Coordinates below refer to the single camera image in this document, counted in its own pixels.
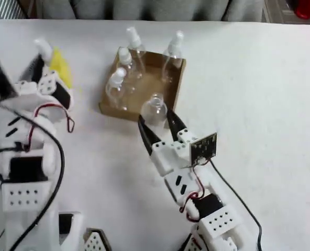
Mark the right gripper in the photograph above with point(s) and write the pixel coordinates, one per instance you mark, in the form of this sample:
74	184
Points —
179	172

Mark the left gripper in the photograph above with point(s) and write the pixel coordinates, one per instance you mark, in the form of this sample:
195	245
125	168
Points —
19	115

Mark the clear plastic bottle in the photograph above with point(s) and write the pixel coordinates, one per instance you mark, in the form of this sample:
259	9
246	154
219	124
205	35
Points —
174	58
136	52
155	111
125	65
115	89

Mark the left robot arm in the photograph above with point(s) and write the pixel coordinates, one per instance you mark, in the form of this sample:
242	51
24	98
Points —
24	198

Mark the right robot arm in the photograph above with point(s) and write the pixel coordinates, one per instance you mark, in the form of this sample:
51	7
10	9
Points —
219	218

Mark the brown cardboard box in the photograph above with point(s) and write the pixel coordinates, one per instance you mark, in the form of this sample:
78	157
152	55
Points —
149	86

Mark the grey fabric sofa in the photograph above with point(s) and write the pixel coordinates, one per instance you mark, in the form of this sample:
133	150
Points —
149	9

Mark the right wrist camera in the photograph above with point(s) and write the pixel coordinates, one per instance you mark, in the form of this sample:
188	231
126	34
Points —
204	149

